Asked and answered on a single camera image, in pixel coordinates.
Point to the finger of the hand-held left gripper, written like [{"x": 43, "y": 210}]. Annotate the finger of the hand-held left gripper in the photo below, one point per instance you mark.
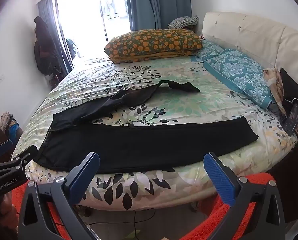
[
  {"x": 2, "y": 148},
  {"x": 23, "y": 158}
]

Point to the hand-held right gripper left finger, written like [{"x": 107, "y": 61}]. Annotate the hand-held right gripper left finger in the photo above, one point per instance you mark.
[{"x": 88, "y": 170}]

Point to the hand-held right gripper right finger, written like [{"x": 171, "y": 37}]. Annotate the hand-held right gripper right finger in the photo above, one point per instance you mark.
[{"x": 220, "y": 180}]

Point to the black pants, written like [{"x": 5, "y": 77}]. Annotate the black pants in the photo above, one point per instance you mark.
[{"x": 139, "y": 142}]

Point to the person's left hand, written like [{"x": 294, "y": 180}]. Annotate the person's left hand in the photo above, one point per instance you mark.
[{"x": 3, "y": 210}]

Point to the pile of clothes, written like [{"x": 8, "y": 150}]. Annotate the pile of clothes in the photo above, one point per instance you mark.
[{"x": 7, "y": 127}]

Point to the red fleece clothing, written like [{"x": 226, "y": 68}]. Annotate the red fleece clothing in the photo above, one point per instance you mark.
[{"x": 251, "y": 177}]

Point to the dark brown bedside furniture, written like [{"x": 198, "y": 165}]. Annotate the dark brown bedside furniture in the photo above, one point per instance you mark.
[{"x": 291, "y": 177}]

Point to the bed with floral sheet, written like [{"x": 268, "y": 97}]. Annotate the bed with floral sheet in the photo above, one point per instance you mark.
[{"x": 179, "y": 105}]

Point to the dark booklet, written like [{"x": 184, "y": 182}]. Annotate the dark booklet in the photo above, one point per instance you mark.
[{"x": 293, "y": 117}]

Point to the beige cloth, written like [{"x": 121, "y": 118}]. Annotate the beige cloth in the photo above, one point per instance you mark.
[{"x": 274, "y": 87}]

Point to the teal damask pillow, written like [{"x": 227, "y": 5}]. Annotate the teal damask pillow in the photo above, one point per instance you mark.
[
  {"x": 209, "y": 50},
  {"x": 241, "y": 75}
]

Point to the hanging dark clothes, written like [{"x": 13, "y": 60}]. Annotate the hanging dark clothes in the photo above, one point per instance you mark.
[{"x": 45, "y": 47}]

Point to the black garment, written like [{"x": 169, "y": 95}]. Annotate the black garment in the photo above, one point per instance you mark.
[{"x": 293, "y": 90}]

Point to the teal bag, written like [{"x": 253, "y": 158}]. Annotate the teal bag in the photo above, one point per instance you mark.
[{"x": 71, "y": 47}]

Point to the dark grey curtain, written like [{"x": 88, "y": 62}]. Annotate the dark grey curtain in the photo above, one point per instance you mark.
[{"x": 48, "y": 27}]

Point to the orange floral pillow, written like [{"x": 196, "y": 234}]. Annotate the orange floral pillow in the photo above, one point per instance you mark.
[{"x": 151, "y": 41}]

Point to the glass sliding door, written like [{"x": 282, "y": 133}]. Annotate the glass sliding door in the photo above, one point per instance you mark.
[{"x": 89, "y": 25}]

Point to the cream padded headboard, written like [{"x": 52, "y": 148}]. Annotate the cream padded headboard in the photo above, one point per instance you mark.
[{"x": 254, "y": 35}]

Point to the checkered cloth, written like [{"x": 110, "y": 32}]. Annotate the checkered cloth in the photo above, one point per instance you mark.
[{"x": 184, "y": 22}]

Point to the blue curtain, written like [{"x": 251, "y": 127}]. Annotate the blue curtain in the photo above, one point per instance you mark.
[{"x": 159, "y": 2}]

